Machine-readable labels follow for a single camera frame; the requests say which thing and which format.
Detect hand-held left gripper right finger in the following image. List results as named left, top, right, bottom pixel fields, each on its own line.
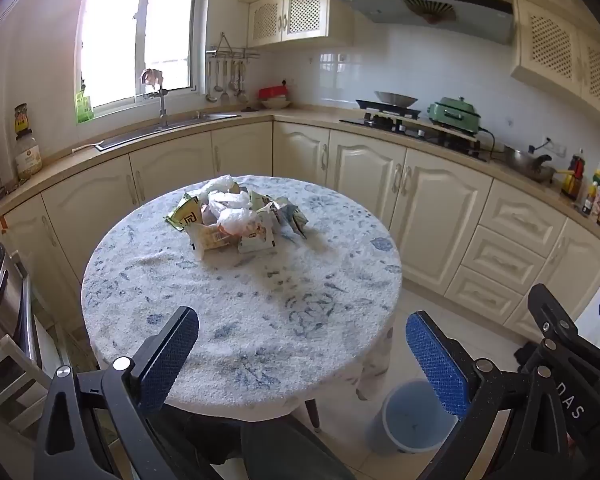
left=405, top=311, right=571, bottom=480

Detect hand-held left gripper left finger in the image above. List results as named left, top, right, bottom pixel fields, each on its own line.
left=34, top=305, right=201, bottom=480

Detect grey plastic bin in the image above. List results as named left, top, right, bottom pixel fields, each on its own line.
left=367, top=380, right=458, bottom=456

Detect red-white wrapper with bread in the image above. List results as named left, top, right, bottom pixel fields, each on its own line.
left=188, top=222, right=241, bottom=261

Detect small green snack packet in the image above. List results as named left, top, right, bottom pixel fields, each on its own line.
left=165, top=192, right=204, bottom=232

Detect clear red-print plastic bag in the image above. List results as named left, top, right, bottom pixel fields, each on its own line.
left=200, top=175, right=261, bottom=236

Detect green transparent bag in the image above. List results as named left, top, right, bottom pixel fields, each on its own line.
left=250, top=190, right=309, bottom=241

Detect round table with floral cloth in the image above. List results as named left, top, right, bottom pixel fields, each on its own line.
left=81, top=175, right=403, bottom=418

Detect dark sauce bottle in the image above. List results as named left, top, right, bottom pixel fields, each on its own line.
left=561, top=149, right=587, bottom=201

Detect white shelf rack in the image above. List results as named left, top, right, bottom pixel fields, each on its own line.
left=0, top=335, right=56, bottom=441

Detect dark grey chair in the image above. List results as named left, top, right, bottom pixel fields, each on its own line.
left=240, top=417, right=363, bottom=480

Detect wooden board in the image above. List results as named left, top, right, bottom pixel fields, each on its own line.
left=415, top=121, right=481, bottom=145

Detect cream lower cabinets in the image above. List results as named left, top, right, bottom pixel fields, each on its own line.
left=0, top=120, right=600, bottom=346

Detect green electric cooker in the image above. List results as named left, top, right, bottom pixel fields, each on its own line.
left=426, top=96, right=482, bottom=130

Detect black gas hob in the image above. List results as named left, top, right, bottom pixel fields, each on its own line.
left=339, top=112, right=490, bottom=162

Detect glass jar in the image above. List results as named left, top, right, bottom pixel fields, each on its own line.
left=15, top=129, right=44, bottom=181

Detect metal faucet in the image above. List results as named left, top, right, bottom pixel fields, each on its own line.
left=152, top=82, right=171, bottom=128

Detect shallow metal wok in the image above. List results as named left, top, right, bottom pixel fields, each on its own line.
left=374, top=91, right=420, bottom=107

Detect green dish soap bottle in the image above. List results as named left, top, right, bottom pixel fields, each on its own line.
left=75, top=91, right=95, bottom=124

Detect large lattice door cabinet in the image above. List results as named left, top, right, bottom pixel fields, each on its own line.
left=511, top=0, right=600, bottom=128

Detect beige countertop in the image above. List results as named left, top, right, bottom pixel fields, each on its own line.
left=0, top=105, right=600, bottom=256

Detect yellow-label bottle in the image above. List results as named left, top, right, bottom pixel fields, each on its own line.
left=13, top=103, right=32, bottom=136

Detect hanging metal utensils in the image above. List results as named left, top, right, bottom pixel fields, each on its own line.
left=205, top=59, right=248, bottom=103

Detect metal utensil rack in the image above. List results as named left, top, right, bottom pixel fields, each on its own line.
left=205, top=32, right=261, bottom=63

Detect grey range hood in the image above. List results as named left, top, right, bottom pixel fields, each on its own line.
left=336, top=0, right=514, bottom=45

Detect kitchen window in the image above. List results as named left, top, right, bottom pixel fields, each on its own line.
left=75, top=0, right=201, bottom=111

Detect small lattice door cabinet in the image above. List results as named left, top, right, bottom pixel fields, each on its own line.
left=247, top=0, right=331, bottom=51

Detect metal pan with black handle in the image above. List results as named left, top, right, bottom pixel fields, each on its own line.
left=502, top=145, right=558, bottom=183

